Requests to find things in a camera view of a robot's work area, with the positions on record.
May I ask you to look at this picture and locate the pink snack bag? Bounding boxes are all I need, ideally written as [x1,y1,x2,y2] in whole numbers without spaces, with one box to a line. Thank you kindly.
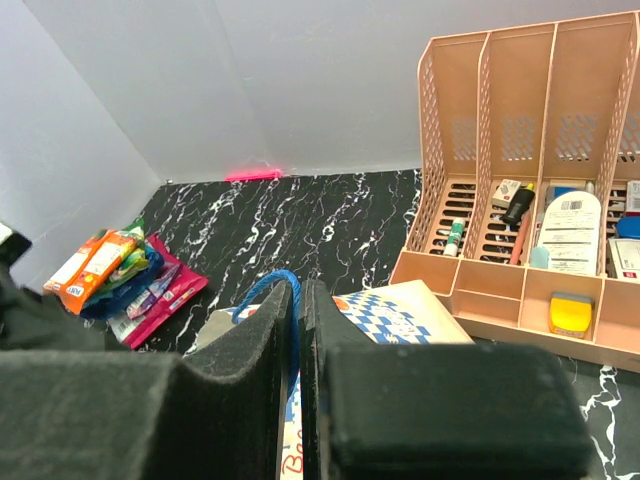
[107,234,209,349]

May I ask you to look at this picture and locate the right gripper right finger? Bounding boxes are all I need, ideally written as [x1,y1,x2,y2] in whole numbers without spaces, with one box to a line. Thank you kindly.
[299,280,593,479]

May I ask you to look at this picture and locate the orange desk organizer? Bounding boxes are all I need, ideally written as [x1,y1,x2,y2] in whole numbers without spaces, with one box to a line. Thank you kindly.
[391,11,639,372]

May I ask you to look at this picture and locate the orange pencil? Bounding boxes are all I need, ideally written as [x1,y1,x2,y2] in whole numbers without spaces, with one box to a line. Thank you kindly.
[509,211,531,265]

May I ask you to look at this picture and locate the blue stamp pad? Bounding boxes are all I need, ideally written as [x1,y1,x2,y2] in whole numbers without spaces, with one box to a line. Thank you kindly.
[615,216,640,240]

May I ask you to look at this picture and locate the light blue eraser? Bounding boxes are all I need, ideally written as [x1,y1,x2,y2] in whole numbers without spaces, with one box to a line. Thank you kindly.
[529,246,550,269]

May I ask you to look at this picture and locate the blue checkered paper bag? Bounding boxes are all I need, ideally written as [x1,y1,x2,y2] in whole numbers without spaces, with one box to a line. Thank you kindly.
[192,269,474,480]

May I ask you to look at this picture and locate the green candy pack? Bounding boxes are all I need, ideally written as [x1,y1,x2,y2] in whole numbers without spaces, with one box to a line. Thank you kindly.
[97,217,149,295]

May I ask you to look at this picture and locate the small staples box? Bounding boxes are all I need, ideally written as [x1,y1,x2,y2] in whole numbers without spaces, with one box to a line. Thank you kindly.
[491,179,521,209]

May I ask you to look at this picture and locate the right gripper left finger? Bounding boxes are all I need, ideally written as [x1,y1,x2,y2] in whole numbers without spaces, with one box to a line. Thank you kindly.
[1,282,293,479]

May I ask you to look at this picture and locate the blue snack bag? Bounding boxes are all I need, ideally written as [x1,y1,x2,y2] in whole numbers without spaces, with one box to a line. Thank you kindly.
[80,242,165,321]

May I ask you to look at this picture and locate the black yellow highlighter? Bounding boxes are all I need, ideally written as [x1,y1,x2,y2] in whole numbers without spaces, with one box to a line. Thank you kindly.
[501,183,535,226]

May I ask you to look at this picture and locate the orange candy pack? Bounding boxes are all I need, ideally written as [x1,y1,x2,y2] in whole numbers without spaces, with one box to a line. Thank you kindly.
[43,230,142,314]

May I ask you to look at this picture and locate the white tube with label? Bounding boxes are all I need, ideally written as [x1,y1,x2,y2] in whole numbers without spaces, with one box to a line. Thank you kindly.
[536,190,602,276]

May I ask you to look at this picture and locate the glue stick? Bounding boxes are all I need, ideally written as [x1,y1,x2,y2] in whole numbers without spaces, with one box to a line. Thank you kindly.
[443,217,466,257]

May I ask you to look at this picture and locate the blue box behind tube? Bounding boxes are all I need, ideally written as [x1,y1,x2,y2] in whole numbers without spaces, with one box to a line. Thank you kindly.
[545,183,595,204]

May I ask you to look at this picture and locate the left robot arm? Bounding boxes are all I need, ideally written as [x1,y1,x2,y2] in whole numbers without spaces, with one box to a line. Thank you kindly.
[1,224,109,352]

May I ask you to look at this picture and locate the magenta purple candy pack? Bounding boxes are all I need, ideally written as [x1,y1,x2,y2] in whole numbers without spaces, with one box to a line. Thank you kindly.
[125,263,182,320]

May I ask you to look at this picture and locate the white red paper box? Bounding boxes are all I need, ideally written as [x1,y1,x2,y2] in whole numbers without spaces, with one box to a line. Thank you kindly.
[606,238,640,283]

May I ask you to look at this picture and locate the red white staples box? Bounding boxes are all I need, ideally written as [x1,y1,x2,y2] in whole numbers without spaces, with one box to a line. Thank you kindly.
[625,180,640,216]

